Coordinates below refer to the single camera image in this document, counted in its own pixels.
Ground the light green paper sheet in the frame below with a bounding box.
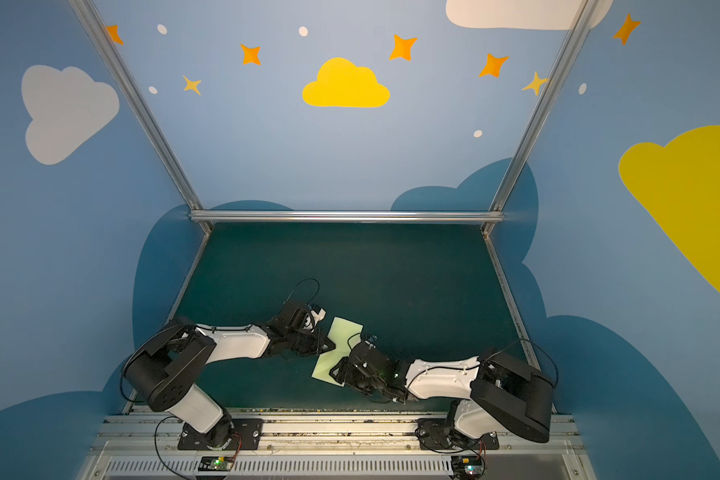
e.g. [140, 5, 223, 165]
[311, 317, 363, 387]

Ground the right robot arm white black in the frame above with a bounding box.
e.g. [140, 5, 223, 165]
[328, 339, 557, 452]

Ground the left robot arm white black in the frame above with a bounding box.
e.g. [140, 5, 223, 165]
[121, 300, 336, 450]

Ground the dark green table mat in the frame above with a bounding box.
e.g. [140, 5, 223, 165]
[136, 223, 546, 414]

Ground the right green controller board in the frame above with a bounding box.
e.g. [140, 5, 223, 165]
[451, 456, 484, 479]

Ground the green controller board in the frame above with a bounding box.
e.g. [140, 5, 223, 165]
[198, 456, 236, 472]
[451, 456, 484, 479]

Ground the left green controller board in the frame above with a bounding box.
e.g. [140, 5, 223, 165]
[198, 456, 236, 472]

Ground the back horizontal aluminium bar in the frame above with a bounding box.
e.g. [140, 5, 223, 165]
[190, 210, 504, 224]

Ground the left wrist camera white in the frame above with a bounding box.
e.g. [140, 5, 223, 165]
[305, 306, 326, 330]

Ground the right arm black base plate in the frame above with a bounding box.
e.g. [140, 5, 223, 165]
[414, 418, 499, 454]

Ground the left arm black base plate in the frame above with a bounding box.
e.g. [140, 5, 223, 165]
[177, 418, 263, 451]

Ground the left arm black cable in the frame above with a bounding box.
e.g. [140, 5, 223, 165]
[118, 277, 322, 480]

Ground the aluminium front rail bed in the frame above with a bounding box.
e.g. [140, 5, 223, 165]
[77, 409, 596, 479]

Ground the left aluminium frame post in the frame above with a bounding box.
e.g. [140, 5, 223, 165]
[68, 0, 204, 210]

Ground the aluminium frame post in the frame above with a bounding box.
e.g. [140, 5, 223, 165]
[68, 0, 204, 210]
[490, 0, 599, 212]

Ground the right aluminium frame post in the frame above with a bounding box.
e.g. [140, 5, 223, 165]
[490, 0, 599, 212]

